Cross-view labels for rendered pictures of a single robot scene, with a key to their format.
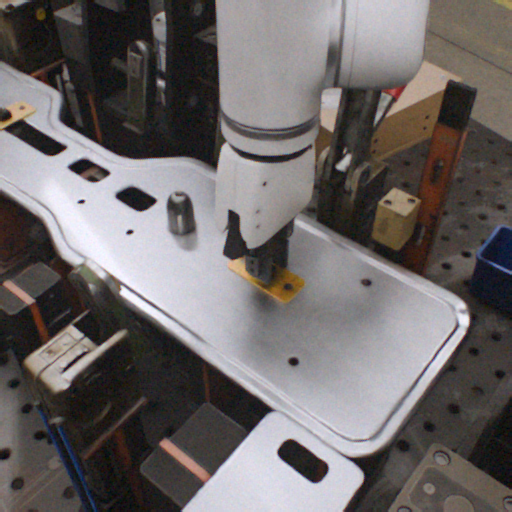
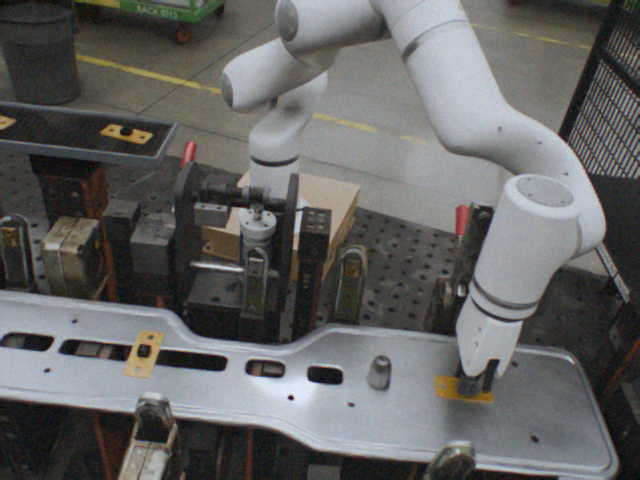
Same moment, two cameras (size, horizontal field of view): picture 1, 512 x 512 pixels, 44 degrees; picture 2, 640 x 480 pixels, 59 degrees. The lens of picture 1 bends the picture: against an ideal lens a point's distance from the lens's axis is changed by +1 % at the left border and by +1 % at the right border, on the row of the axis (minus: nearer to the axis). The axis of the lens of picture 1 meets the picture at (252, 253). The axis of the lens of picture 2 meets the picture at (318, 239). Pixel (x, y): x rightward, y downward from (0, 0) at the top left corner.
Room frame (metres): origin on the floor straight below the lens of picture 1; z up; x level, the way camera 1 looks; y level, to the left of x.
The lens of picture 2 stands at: (0.20, 0.51, 1.66)
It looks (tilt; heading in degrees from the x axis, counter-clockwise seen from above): 38 degrees down; 320
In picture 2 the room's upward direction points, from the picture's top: 7 degrees clockwise
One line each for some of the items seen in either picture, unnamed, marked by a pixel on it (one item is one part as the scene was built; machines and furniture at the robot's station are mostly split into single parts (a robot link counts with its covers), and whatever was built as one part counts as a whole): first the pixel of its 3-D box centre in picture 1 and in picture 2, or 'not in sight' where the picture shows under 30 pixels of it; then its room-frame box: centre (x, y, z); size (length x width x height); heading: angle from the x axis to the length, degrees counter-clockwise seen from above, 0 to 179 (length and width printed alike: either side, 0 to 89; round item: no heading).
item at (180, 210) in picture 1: (180, 214); (379, 372); (0.54, 0.08, 1.02); 0.03 x 0.03 x 0.07
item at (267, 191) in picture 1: (268, 174); (490, 324); (0.46, -0.02, 1.14); 0.10 x 0.07 x 0.11; 141
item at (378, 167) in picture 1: (340, 267); (433, 357); (0.58, -0.12, 0.88); 0.07 x 0.06 x 0.35; 141
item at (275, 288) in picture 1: (266, 271); (464, 386); (0.46, -0.01, 1.01); 0.08 x 0.04 x 0.01; 51
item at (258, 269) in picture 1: (251, 261); (474, 385); (0.44, 0.00, 1.04); 0.03 x 0.03 x 0.07; 51
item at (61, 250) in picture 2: (42, 101); (87, 317); (0.97, 0.37, 0.89); 0.13 x 0.11 x 0.38; 141
